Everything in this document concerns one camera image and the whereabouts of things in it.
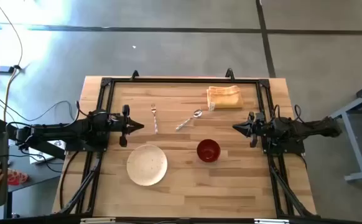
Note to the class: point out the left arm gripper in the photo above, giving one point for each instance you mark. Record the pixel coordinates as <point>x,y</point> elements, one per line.
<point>125,124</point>

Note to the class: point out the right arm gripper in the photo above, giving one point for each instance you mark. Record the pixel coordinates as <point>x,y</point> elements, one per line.
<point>257,129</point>

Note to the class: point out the silver fork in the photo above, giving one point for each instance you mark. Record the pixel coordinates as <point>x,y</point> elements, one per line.
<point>155,123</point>

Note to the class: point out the white speckled plate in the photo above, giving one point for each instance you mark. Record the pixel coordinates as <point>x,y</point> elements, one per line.
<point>146,165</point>

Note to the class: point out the red and black bowl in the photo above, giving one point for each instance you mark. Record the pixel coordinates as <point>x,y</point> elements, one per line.
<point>208,151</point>

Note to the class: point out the silver spoon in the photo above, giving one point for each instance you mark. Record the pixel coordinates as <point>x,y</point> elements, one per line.
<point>197,113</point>

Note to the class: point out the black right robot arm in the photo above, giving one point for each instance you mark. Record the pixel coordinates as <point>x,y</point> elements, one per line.
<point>293,129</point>

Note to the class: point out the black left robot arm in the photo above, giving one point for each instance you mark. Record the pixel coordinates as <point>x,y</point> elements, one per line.
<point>75,127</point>

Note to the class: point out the folded yellow cloth napkin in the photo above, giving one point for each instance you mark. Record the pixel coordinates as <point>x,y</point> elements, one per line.
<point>226,98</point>

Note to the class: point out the white box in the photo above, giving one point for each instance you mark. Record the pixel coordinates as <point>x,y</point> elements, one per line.
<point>35,158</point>

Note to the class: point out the dark grey side desk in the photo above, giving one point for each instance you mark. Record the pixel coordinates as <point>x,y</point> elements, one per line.
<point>38,174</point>

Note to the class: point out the blue-grey metal table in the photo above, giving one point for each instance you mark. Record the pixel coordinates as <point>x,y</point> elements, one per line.
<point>359,175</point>

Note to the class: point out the red patterned item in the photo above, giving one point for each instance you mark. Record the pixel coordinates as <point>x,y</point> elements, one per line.
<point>17,178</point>

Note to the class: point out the black aluminium table frame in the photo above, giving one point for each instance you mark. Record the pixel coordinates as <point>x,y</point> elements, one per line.
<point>184,80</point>

